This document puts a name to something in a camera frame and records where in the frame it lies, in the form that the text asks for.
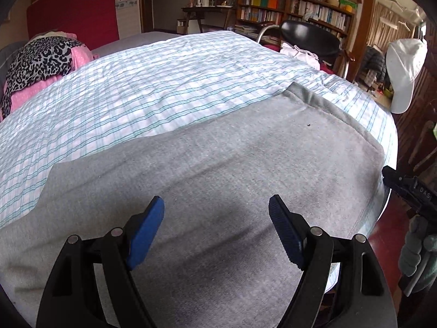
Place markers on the pink dotted cloth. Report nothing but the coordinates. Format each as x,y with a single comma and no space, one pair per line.
32,90

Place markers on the black chair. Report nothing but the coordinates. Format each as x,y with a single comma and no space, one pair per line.
309,36

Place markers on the red padded headboard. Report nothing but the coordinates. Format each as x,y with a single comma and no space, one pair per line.
75,6

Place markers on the beige curtain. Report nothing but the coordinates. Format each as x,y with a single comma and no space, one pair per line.
389,24

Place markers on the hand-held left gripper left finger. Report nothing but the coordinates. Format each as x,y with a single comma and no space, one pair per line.
146,234

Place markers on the grey bed sheet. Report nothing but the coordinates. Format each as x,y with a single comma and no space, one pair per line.
136,40

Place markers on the dark wooden desk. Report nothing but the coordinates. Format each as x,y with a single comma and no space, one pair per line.
208,12

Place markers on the leopard print cloth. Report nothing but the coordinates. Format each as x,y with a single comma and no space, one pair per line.
41,58

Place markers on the wall sticker strip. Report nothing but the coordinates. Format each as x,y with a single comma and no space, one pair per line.
125,0

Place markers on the wooden bookshelf with books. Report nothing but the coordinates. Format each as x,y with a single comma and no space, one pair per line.
297,12

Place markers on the person's right hand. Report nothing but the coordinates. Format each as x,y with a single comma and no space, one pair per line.
413,246

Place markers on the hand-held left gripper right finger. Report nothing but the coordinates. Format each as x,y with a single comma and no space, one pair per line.
287,234

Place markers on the white cap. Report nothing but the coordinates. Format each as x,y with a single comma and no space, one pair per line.
404,71

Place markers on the plaid bed quilt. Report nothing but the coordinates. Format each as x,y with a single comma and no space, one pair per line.
164,85

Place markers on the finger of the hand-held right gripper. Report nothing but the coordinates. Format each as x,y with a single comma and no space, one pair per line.
392,177

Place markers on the pile of books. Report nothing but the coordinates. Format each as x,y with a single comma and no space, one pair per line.
246,30

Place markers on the white cloth bag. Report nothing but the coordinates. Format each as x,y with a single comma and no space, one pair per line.
300,54

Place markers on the dark hanging jacket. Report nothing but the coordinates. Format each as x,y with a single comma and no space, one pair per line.
375,65

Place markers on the white box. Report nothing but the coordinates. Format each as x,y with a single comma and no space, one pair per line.
181,26

